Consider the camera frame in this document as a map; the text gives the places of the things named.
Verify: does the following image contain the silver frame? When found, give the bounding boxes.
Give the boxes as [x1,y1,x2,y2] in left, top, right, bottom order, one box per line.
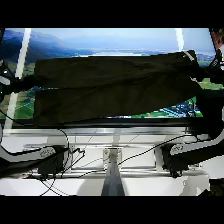
[0,126,224,197]

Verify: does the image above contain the dark green pants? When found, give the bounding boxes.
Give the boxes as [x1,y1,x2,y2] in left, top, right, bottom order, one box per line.
[32,49,205,127]

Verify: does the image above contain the black cable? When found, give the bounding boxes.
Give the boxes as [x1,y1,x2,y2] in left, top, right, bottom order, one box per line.
[117,134,189,166]
[0,109,72,159]

